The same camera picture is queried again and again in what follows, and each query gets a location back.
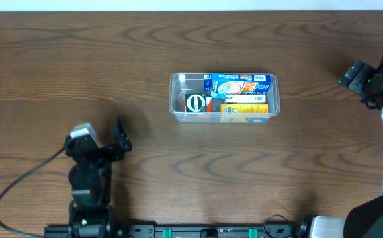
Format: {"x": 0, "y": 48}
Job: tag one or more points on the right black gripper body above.
{"x": 356, "y": 78}

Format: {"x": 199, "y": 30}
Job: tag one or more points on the clear plastic container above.
{"x": 189, "y": 83}

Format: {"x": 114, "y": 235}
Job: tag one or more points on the white and green box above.
{"x": 245, "y": 99}

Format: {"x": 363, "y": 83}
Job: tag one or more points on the yellow Woods syrup box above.
{"x": 252, "y": 113}

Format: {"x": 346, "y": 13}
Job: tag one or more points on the green round-logo box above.
{"x": 195, "y": 102}

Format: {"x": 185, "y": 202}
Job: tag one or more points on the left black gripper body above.
{"x": 111, "y": 154}

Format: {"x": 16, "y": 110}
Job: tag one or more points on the black mounting rail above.
{"x": 155, "y": 231}

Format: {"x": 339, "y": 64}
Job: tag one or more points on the blue Kool Fever box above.
{"x": 220, "y": 85}

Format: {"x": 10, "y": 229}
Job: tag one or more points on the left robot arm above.
{"x": 90, "y": 213}

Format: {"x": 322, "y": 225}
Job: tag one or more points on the red Panadol box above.
{"x": 214, "y": 104}

